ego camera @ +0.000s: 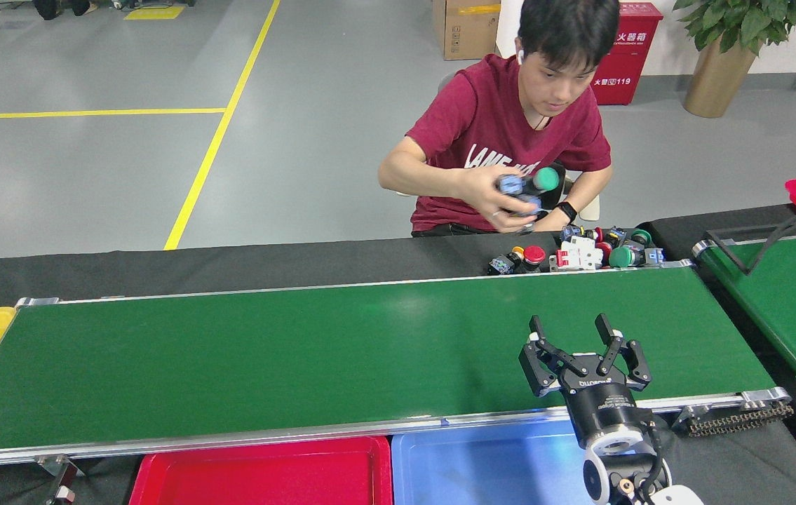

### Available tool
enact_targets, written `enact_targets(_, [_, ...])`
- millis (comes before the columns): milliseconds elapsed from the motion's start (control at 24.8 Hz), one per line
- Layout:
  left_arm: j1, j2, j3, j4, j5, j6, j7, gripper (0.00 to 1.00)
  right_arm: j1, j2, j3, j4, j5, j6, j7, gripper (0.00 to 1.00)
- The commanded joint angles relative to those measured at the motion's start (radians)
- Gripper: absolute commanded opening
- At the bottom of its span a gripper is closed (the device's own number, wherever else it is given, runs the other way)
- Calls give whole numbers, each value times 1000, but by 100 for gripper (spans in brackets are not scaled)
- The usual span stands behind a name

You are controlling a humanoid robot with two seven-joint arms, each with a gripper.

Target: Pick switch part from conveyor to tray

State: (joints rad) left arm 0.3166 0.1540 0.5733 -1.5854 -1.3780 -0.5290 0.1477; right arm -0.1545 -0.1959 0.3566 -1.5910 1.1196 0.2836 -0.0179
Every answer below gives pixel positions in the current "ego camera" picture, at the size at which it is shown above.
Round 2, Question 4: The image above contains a black conveyor drive chain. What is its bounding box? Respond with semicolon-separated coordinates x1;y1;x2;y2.
671;401;795;439

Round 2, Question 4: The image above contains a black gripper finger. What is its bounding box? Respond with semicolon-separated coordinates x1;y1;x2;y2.
518;314;584;398
594;313;652;391

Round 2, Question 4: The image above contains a potted plant in gold pot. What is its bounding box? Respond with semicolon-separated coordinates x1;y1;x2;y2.
673;0;796;119

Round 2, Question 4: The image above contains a person's left hand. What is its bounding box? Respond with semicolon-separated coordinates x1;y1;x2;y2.
525;207;564;233

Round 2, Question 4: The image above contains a short green conveyor belt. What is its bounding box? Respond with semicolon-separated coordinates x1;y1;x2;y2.
692;228;796;390

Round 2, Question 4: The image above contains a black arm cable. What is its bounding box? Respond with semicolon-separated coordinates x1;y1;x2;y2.
640;409;673;500

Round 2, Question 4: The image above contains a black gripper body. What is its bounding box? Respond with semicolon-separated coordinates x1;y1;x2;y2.
559;354;653;447

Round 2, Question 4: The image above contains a red plastic tray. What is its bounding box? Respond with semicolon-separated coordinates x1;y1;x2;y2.
129;435;393;505

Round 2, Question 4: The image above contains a red fire extinguisher cabinet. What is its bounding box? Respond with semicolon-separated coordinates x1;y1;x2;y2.
591;1;663;106

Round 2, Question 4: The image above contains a background person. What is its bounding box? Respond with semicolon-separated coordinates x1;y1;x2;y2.
33;0;100;20

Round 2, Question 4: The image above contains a person's right hand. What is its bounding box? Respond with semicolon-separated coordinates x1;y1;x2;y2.
461;166;546;234

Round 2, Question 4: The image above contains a blue plastic tray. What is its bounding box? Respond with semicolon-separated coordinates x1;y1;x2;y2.
391;419;598;505

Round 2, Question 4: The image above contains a long green conveyor belt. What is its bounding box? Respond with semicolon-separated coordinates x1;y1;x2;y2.
0;260;795;505

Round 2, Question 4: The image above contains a black angled guide frame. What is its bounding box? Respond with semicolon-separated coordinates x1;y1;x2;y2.
705;203;796;276

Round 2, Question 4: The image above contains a brown cardboard box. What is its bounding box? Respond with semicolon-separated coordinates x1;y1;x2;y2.
431;0;501;61

